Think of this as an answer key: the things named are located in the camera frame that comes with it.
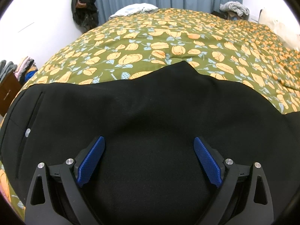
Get black hanging bags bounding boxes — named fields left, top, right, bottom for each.
left=71, top=0, right=99, bottom=33

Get green orange floral bedspread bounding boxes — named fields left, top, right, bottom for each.
left=0, top=7, right=300, bottom=221

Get colourful folded clothes stack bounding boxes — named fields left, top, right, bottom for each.
left=0, top=56, right=38, bottom=85

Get brown wooden cabinet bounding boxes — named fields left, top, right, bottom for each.
left=0, top=72, right=21, bottom=117

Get grey white clothes pile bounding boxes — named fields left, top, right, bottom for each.
left=219, top=1, right=250, bottom=17

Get black pants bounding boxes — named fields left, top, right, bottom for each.
left=1, top=61, right=299, bottom=224

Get light blue pillow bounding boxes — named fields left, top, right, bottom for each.
left=109, top=3, right=159, bottom=20

